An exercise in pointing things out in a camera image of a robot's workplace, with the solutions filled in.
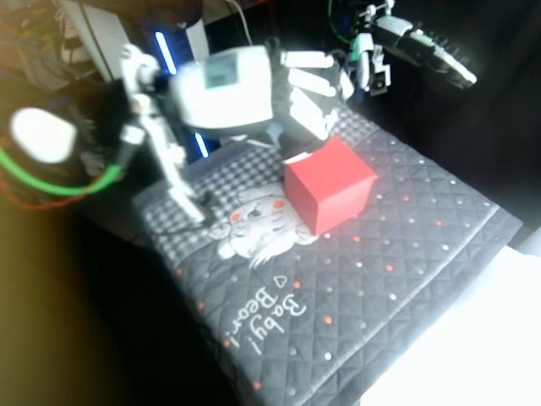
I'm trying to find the white cable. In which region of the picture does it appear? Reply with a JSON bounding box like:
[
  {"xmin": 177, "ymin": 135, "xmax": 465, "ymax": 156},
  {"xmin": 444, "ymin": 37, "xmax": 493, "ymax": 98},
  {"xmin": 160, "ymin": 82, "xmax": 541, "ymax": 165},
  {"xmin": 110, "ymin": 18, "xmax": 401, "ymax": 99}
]
[{"xmin": 227, "ymin": 0, "xmax": 255, "ymax": 47}]

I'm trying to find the green cable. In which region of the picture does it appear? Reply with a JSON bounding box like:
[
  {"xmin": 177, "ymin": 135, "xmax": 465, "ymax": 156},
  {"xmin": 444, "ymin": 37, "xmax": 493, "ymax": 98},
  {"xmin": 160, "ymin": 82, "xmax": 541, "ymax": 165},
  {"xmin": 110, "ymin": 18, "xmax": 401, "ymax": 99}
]
[{"xmin": 0, "ymin": 147, "xmax": 123, "ymax": 199}]

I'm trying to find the white tower with blue light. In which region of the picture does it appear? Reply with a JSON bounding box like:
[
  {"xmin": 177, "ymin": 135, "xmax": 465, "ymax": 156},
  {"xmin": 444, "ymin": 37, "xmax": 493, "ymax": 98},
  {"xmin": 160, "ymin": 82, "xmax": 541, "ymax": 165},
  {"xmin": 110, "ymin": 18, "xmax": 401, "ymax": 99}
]
[{"xmin": 58, "ymin": 0, "xmax": 212, "ymax": 160}]

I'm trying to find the red cube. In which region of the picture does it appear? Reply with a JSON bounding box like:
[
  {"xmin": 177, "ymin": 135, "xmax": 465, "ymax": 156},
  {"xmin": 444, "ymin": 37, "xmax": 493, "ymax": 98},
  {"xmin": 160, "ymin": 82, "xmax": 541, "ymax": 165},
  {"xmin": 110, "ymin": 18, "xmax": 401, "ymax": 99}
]
[{"xmin": 282, "ymin": 134, "xmax": 379, "ymax": 236}]

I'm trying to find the grey bear print quilt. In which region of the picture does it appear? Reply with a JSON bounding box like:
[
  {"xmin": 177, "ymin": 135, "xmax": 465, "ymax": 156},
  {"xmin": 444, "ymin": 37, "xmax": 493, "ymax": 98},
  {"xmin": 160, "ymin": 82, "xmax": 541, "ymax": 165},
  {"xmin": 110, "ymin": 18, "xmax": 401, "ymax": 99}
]
[{"xmin": 133, "ymin": 105, "xmax": 525, "ymax": 406}]

